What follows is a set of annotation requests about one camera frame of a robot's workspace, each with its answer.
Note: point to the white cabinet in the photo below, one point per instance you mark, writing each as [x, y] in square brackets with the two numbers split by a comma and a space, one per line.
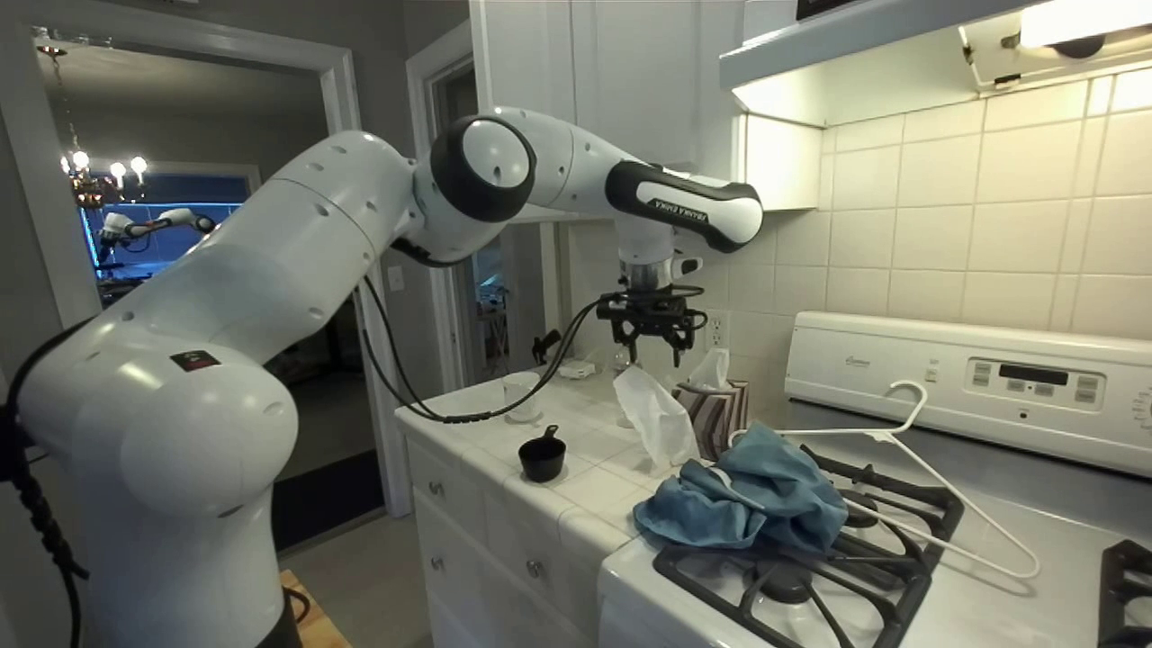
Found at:
[479, 540]
[651, 73]

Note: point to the black stove grate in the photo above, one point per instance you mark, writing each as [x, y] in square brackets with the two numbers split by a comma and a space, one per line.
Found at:
[889, 577]
[1129, 597]

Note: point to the white range hood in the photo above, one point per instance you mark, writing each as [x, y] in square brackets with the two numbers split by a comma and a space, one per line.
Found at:
[866, 46]

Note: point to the drawer knob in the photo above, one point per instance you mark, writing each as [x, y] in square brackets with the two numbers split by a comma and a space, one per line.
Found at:
[436, 558]
[434, 488]
[537, 565]

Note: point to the white light switch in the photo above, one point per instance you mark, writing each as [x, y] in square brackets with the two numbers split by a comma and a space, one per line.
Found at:
[395, 279]

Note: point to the white upper cabinet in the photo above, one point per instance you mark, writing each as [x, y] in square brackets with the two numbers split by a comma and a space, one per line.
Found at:
[651, 73]

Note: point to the white lower cabinet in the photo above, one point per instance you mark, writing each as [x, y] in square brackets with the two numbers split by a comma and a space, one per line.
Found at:
[479, 540]

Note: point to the chandelier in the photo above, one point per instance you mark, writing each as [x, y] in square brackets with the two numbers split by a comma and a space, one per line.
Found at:
[104, 168]

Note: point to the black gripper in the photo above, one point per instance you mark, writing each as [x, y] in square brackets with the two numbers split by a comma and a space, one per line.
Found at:
[653, 309]

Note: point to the black measuring cup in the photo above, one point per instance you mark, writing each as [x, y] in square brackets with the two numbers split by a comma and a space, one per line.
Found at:
[542, 457]

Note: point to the white gas stove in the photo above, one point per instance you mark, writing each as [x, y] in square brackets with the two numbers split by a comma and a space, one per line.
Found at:
[1019, 540]

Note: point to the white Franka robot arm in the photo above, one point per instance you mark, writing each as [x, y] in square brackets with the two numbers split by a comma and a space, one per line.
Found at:
[241, 298]

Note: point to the white wall outlet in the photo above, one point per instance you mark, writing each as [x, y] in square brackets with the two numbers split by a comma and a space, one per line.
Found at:
[721, 325]

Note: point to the white mug blue flowers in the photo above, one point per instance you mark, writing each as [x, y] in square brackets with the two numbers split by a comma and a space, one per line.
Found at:
[521, 400]

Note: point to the blue cloth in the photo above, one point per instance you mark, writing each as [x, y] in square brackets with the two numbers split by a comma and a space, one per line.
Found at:
[751, 499]

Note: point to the wooden board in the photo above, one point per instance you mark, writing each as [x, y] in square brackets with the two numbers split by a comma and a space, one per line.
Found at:
[314, 613]

